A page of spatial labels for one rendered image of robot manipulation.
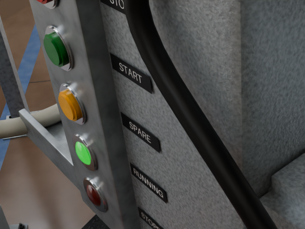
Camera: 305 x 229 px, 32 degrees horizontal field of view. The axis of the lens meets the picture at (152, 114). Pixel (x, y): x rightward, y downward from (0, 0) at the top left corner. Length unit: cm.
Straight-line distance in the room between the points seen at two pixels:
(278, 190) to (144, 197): 15
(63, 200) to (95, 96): 200
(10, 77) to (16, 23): 131
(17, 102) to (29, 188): 48
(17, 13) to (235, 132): 382
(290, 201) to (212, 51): 11
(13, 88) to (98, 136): 228
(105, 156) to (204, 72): 16
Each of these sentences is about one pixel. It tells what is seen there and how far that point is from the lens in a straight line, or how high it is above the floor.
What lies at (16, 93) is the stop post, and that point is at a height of 22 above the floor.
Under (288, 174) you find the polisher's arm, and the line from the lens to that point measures 33.
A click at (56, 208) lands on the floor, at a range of 236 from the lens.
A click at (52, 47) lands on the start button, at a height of 145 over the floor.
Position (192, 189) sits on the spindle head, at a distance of 37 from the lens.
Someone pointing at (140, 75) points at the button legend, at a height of 145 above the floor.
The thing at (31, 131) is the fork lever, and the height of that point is 113.
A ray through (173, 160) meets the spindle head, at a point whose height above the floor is 139.
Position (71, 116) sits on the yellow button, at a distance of 43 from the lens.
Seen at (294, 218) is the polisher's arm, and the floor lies 140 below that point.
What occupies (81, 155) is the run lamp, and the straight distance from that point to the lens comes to 46.
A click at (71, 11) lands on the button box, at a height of 149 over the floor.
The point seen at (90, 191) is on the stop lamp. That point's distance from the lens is 49.
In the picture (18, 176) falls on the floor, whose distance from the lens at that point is 257.
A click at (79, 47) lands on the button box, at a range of 37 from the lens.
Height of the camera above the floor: 164
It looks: 37 degrees down
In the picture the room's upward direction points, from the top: 8 degrees counter-clockwise
